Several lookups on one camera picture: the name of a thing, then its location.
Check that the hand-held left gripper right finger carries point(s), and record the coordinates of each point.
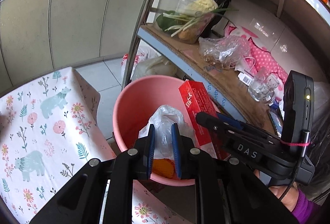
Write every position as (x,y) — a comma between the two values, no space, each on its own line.
(176,153)

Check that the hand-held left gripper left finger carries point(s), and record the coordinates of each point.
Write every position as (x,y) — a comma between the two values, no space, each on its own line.
(151,153)

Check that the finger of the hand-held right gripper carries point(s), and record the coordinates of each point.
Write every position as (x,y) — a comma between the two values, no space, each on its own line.
(214,126)
(232,120)

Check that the red cardboard box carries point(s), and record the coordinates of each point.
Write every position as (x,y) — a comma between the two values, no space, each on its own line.
(201,115)

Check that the clear plastic bag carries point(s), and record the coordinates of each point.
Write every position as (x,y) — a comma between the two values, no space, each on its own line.
(166,123)

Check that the pink plastic basin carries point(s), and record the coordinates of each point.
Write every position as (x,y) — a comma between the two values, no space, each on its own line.
(134,115)

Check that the person's right forearm purple sleeve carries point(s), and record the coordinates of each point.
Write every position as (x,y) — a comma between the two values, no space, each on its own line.
(309,209)

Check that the person's right hand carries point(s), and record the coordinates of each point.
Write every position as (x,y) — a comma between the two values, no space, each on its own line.
(283,195)

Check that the small white box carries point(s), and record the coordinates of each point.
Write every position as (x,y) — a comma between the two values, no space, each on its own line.
(245,78)

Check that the clear glass mug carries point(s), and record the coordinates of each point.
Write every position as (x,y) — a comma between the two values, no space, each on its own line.
(263,87)

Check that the pink polka dot cloth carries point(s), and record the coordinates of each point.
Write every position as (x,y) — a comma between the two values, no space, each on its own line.
(265,61)

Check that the crinkled clear bag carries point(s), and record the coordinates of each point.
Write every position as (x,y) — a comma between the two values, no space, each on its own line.
(224,50)

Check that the white and red shopping bag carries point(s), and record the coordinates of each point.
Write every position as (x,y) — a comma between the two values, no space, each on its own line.
(152,65)

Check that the printed vegetable bag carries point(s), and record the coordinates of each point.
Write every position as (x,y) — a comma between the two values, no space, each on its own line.
(197,30)

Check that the floral bear tablecloth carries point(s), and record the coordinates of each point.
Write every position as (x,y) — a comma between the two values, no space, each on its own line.
(46,123)

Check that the container with vegetables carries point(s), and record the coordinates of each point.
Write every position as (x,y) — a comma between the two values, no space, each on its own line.
(190,19)

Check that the dark green vegetable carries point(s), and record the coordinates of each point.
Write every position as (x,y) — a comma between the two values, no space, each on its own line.
(165,21)

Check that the cauliflower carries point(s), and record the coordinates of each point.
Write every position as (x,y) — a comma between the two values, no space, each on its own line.
(202,4)

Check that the clear plastic container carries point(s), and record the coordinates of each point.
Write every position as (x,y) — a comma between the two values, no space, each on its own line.
(170,2)

